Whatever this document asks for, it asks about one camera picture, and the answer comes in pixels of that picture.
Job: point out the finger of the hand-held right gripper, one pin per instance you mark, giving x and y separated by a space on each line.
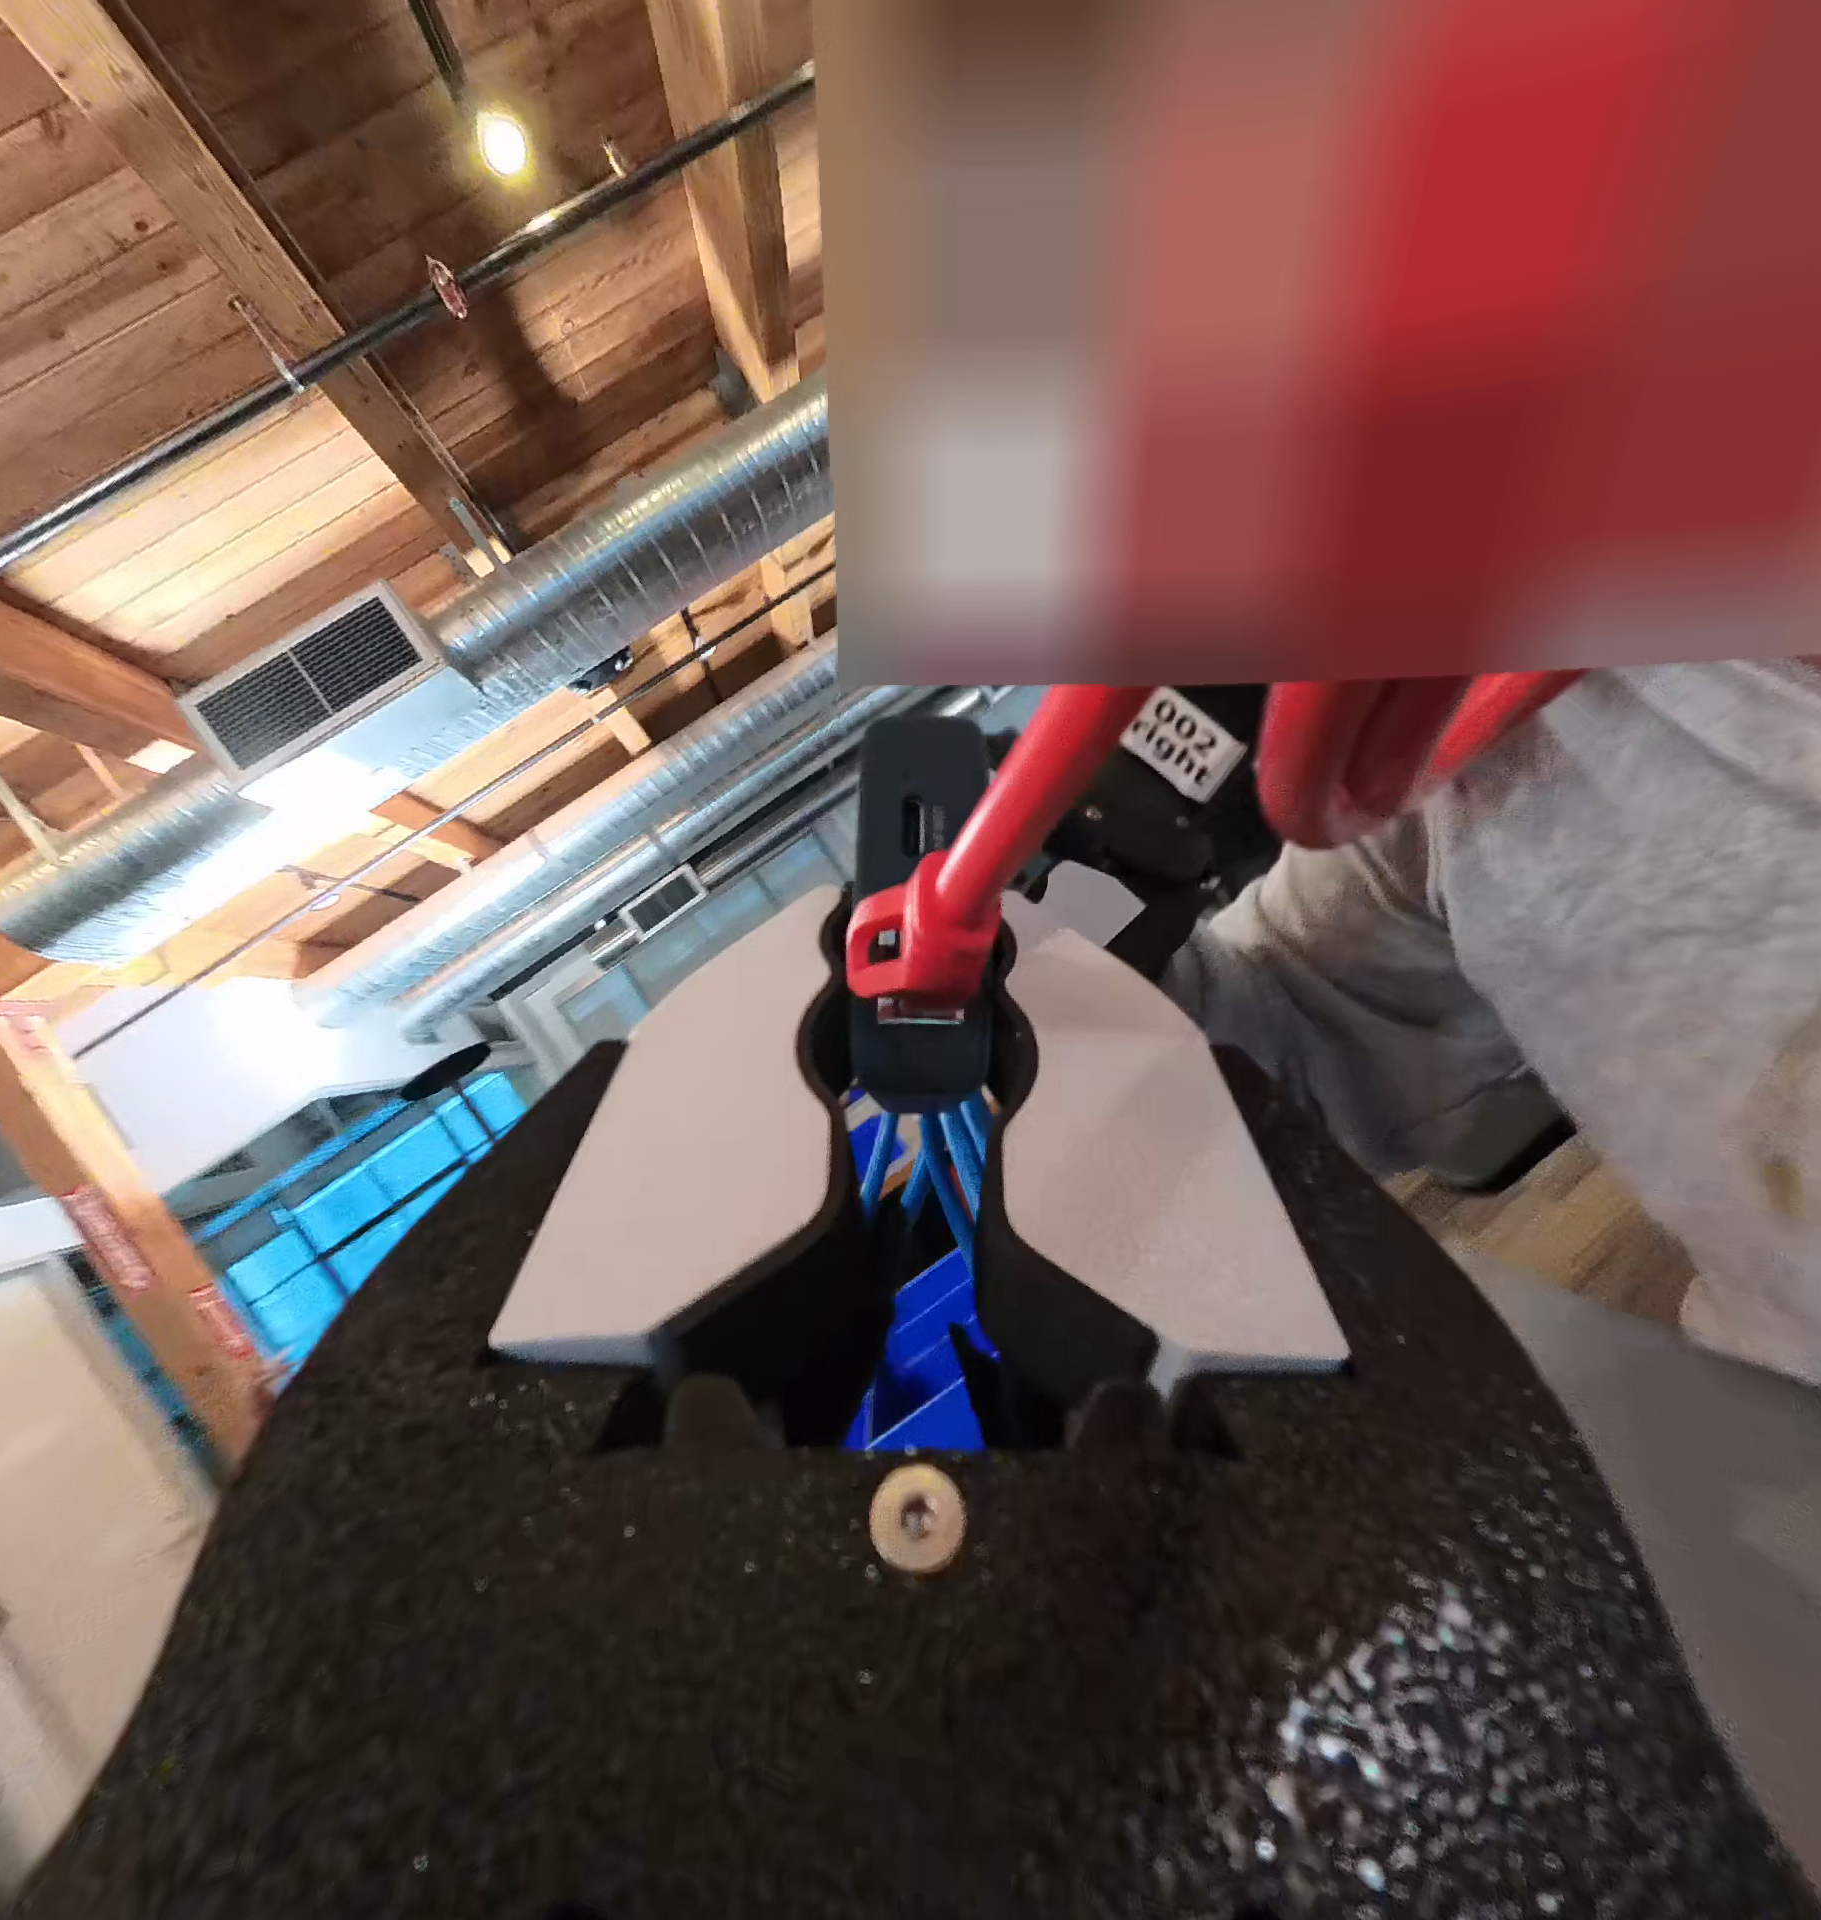
1090 906

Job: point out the small white air vent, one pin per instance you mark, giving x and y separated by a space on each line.
663 904

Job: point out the row of blue bins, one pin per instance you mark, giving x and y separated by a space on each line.
357 1231

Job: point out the white air vent box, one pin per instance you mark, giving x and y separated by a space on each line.
311 683

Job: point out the blue plastic bin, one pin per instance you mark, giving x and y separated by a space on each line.
925 1351

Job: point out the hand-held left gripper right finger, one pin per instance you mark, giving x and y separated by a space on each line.
1152 1172

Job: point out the wooden post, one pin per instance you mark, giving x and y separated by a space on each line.
117 1231

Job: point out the round ceiling light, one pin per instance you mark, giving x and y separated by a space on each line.
500 142

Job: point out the person's grey sweatshirt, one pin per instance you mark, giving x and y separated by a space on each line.
1676 976

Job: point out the black network adapter box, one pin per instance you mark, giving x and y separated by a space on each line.
912 782

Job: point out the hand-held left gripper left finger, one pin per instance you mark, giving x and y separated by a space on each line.
687 1156

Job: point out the black ceiling pipe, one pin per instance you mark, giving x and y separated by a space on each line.
372 337

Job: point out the silver ventilation duct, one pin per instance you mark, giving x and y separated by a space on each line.
117 872
657 557
581 886

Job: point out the person's right forearm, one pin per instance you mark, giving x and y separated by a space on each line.
1346 1007

